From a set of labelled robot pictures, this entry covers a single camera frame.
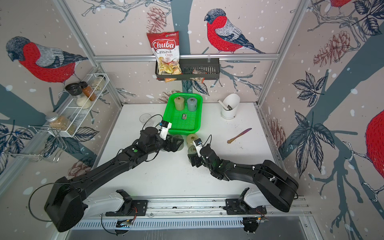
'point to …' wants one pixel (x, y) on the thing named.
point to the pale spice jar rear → (98, 83)
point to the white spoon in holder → (223, 105)
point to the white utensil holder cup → (231, 102)
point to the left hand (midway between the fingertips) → (180, 136)
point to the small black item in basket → (184, 116)
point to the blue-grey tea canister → (192, 103)
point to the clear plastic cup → (144, 118)
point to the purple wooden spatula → (244, 132)
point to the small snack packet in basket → (199, 79)
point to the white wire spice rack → (73, 115)
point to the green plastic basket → (184, 122)
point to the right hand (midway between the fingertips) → (194, 151)
